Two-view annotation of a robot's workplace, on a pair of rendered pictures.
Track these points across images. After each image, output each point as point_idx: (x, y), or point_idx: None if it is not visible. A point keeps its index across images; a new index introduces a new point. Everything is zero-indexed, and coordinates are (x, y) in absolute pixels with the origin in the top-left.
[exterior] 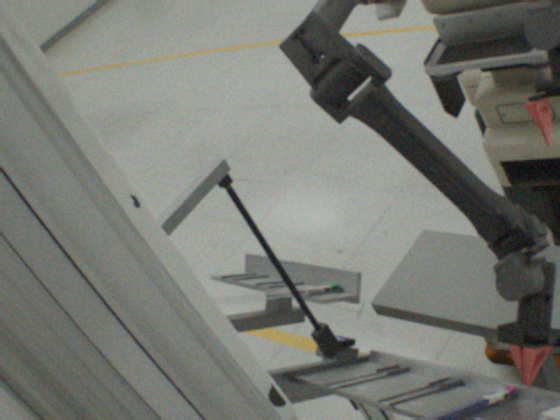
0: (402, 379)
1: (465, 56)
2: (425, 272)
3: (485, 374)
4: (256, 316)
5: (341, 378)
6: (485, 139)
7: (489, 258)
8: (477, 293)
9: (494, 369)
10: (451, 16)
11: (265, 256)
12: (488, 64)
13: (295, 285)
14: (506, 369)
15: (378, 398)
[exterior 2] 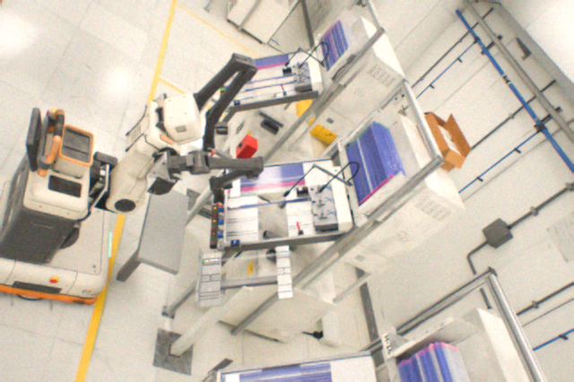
0: (235, 229)
1: None
2: (162, 252)
3: (87, 315)
4: (227, 280)
5: (248, 235)
6: (144, 199)
7: (154, 230)
8: (171, 233)
9: (83, 310)
10: None
11: (197, 290)
12: None
13: (206, 274)
14: (83, 305)
15: (255, 221)
